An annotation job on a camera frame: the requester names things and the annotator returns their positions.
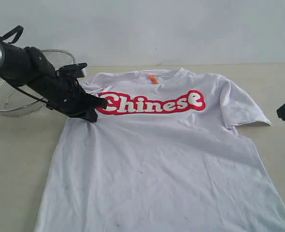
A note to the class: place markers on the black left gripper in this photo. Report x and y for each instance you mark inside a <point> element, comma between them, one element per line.
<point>65,95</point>

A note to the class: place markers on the white t-shirt red lettering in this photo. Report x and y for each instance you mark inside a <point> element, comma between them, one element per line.
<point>164,156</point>

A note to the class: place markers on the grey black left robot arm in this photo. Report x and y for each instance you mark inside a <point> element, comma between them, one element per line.
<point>19,66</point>

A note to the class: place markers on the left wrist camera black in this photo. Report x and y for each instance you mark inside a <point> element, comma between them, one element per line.
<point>74,70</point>

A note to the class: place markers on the metal wire mesh basket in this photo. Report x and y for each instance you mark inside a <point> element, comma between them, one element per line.
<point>14,103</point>

